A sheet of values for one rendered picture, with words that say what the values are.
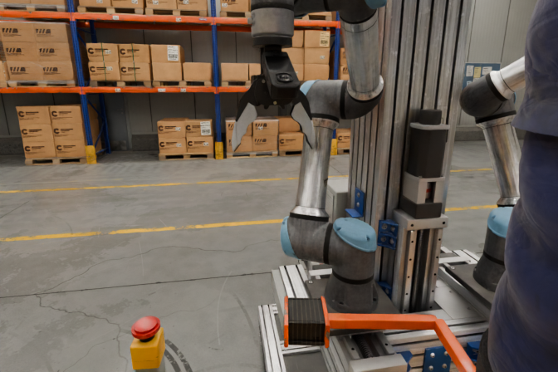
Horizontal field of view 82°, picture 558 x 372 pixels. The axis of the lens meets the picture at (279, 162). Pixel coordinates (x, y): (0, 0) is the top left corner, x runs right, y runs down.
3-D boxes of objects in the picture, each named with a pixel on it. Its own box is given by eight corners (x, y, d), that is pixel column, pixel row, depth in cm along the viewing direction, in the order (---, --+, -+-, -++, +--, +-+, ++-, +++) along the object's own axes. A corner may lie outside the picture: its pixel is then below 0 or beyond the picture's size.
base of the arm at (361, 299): (318, 285, 99) (319, 256, 97) (364, 281, 102) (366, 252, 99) (335, 319, 85) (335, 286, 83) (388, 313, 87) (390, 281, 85)
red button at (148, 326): (128, 348, 80) (126, 335, 80) (138, 327, 87) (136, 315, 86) (157, 346, 81) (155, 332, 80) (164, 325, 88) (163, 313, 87)
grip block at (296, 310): (284, 348, 60) (284, 325, 59) (284, 315, 68) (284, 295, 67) (329, 348, 60) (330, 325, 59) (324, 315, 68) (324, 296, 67)
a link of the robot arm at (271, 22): (298, 8, 53) (248, 7, 52) (297, 38, 54) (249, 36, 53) (289, 17, 60) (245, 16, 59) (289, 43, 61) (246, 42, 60)
